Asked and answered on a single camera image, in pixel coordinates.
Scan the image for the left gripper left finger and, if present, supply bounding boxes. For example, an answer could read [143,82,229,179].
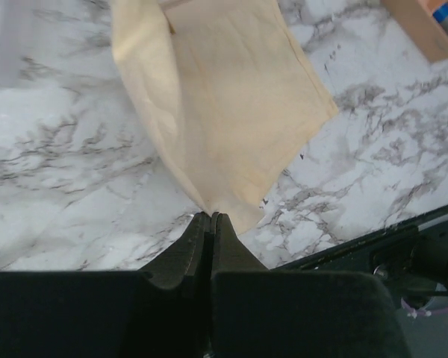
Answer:
[0,213,211,357]

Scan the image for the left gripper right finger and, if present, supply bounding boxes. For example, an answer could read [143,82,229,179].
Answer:
[211,214,410,357]

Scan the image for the beige underwear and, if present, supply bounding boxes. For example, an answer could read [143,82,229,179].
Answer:
[111,1,338,233]

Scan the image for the peach desk organizer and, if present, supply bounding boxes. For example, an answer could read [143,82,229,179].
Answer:
[381,0,448,63]

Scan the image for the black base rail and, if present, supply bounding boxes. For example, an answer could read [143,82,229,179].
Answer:
[282,205,448,314]

